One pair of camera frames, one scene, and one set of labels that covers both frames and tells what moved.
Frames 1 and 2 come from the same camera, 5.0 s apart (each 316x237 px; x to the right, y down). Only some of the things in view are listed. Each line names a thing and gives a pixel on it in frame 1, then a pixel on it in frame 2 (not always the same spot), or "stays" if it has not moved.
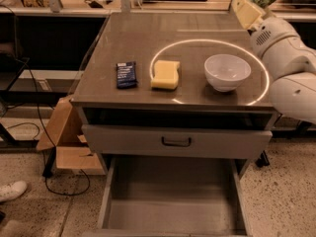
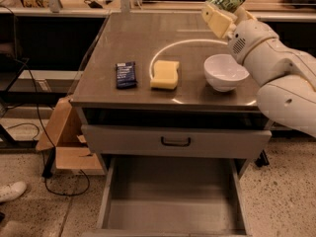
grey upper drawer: [141, 140] stays
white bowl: [225, 72] stays
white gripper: [268, 34] -> [251, 37]
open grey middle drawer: [172, 197] stays
